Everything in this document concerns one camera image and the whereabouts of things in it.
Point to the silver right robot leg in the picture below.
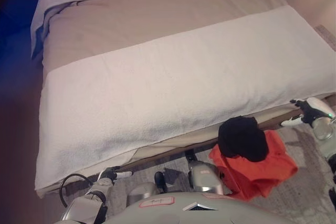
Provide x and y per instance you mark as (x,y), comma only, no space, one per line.
(204,179)

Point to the silver robot leg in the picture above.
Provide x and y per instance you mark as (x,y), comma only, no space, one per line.
(204,179)
(144,192)

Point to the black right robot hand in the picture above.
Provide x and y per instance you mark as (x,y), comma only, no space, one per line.
(309,111)

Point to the silver left robot leg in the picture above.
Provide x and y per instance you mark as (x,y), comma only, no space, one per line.
(144,192)

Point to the beige duvet bed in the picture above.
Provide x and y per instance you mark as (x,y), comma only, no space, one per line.
(157,16)

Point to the grey robot torso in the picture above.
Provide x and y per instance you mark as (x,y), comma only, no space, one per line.
(199,211)

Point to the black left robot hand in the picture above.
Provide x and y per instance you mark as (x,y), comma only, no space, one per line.
(109,173)

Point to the red-orange cloth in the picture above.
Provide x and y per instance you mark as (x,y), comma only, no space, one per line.
(265,171)

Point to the black garment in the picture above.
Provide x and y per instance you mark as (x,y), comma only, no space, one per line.
(241,137)

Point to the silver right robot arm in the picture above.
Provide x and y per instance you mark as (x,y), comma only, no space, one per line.
(324,129)

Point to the white towel bed runner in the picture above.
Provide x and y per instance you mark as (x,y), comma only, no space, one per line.
(168,90)

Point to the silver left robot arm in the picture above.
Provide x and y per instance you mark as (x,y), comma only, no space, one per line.
(86,203)

